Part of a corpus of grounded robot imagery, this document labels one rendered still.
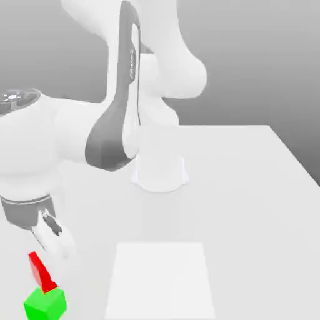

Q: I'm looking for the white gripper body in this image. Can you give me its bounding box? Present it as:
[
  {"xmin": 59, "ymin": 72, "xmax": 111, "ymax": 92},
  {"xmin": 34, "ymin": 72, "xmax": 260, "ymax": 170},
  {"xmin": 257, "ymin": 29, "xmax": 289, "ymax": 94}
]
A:
[{"xmin": 31, "ymin": 219, "xmax": 76, "ymax": 261}]

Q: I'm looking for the small red cube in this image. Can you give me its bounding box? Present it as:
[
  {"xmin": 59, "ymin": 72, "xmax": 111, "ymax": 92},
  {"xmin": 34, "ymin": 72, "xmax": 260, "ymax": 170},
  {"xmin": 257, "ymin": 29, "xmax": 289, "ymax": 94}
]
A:
[{"xmin": 27, "ymin": 251, "xmax": 59, "ymax": 295}]

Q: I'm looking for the small green cube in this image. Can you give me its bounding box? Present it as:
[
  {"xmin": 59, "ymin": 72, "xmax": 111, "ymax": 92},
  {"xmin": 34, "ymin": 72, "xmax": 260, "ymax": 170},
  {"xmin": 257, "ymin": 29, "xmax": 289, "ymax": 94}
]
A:
[{"xmin": 23, "ymin": 287, "xmax": 68, "ymax": 320}]

